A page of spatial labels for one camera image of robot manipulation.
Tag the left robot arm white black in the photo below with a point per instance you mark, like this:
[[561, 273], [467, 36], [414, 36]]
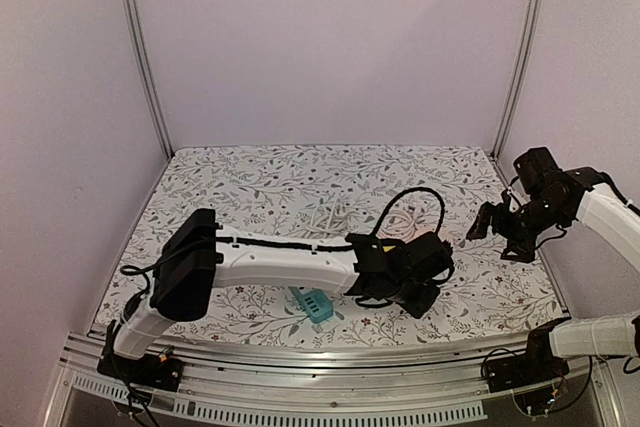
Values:
[[203, 255]]

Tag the aluminium front rail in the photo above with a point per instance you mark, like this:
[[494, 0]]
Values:
[[434, 384]]

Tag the floral patterned table mat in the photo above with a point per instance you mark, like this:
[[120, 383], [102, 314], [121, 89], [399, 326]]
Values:
[[326, 191]]

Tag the pink round power socket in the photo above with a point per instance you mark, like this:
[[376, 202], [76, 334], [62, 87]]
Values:
[[443, 234]]

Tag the right aluminium frame post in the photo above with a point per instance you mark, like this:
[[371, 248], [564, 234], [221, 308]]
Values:
[[517, 79]]

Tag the teal power strip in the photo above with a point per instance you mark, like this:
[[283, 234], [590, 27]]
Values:
[[317, 306]]

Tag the left aluminium frame post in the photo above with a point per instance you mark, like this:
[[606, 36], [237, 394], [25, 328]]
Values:
[[145, 71]]

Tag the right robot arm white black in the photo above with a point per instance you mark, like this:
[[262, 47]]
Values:
[[586, 199]]

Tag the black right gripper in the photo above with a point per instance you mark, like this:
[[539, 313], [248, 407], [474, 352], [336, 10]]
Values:
[[503, 220]]

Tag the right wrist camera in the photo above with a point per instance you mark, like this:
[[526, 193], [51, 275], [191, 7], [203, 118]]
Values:
[[534, 169]]

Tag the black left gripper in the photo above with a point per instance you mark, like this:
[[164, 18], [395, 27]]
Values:
[[418, 308]]

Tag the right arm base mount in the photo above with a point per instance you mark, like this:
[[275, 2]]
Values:
[[535, 365]]

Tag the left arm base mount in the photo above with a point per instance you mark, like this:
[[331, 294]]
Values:
[[161, 371]]

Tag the aluminium frame post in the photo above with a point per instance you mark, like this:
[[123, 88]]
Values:
[[145, 71], [517, 79]]

